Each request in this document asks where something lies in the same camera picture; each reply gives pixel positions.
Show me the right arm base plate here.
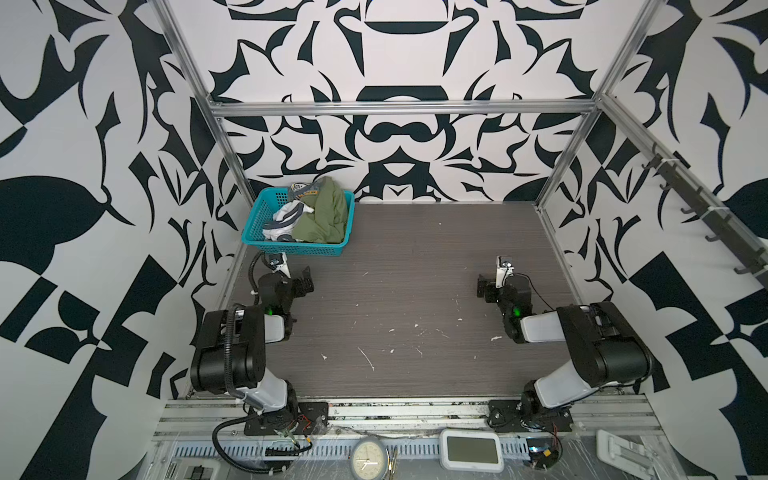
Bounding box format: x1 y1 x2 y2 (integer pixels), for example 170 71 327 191
486 400 573 433

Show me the black wall hook rack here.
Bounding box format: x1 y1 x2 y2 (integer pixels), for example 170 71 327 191
643 142 767 290

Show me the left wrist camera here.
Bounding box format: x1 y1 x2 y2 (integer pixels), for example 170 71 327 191
264 252 291 278

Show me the white digital timer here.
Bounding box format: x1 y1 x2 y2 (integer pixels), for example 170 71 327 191
439 429 504 474

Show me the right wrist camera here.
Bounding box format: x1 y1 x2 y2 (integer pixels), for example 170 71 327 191
495 255 514 289

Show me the green tank top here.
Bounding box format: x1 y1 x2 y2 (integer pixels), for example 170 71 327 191
291 177 348 244

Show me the round analog clock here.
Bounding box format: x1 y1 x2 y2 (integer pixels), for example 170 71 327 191
349 438 389 480

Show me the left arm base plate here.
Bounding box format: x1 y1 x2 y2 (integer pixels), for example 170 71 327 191
244 402 329 436

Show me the teal plastic basket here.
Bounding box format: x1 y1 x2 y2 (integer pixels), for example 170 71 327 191
241 186 356 257

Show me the white plastic bracket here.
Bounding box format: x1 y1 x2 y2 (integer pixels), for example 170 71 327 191
596 430 657 480

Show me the white grey tank top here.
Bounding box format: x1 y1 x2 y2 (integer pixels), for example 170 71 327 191
262 200 314 242

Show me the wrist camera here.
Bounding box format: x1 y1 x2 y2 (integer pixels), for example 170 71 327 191
264 252 291 278
495 255 514 289

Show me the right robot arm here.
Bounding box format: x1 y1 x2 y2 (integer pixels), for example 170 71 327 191
477 273 655 432

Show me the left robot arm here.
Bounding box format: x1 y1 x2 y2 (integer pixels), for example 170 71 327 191
190 267 315 424

